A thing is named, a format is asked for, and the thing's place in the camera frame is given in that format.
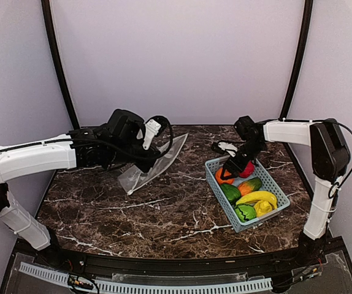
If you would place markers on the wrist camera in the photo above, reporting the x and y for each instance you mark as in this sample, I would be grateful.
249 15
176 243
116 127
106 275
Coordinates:
153 127
224 147

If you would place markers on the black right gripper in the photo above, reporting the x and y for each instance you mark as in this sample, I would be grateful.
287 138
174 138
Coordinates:
237 165

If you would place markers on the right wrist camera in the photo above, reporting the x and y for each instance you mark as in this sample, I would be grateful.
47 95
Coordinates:
224 147

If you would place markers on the green toy cabbage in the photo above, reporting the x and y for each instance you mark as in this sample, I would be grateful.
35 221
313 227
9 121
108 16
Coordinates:
245 212

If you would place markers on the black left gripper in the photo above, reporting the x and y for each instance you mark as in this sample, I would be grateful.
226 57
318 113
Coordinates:
146 163

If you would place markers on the red toy apple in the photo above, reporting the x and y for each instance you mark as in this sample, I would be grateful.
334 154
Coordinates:
248 171

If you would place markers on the yellow toy banana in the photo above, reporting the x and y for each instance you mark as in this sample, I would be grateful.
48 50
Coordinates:
256 196

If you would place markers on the orange green toy mango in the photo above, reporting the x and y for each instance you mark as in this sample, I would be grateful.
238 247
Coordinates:
249 186

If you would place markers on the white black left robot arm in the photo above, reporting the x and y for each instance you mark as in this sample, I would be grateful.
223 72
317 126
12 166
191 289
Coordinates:
102 146

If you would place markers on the clear dotted zip top bag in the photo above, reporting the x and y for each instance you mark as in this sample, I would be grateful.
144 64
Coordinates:
134 179

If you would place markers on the light blue perforated basket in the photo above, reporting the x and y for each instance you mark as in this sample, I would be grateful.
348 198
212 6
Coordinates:
268 184

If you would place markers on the orange toy orange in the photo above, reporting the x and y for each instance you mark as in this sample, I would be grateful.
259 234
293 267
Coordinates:
220 180

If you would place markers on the light blue cable duct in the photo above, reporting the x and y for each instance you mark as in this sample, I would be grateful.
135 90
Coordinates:
130 283

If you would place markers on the yellow toy pepper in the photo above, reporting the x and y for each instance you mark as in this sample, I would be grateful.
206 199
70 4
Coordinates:
262 207

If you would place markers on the black right corner post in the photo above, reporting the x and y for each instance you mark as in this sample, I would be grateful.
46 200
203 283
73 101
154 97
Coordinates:
298 59

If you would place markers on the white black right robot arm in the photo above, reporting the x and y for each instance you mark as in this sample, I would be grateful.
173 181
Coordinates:
330 157

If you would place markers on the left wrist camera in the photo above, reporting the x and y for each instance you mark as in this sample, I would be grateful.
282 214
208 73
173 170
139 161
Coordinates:
153 127

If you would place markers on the small front circuit board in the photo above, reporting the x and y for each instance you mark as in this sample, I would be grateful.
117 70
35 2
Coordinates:
74 282

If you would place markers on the black left corner post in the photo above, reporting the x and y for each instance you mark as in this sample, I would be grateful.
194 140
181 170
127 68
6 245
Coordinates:
57 63

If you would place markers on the green toy avocado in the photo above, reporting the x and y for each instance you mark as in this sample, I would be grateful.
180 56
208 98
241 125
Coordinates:
231 193

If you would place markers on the black corner post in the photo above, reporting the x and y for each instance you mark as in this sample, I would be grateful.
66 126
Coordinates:
298 59
57 63

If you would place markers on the black front rail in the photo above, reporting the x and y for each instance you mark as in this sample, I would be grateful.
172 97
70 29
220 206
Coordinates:
282 266

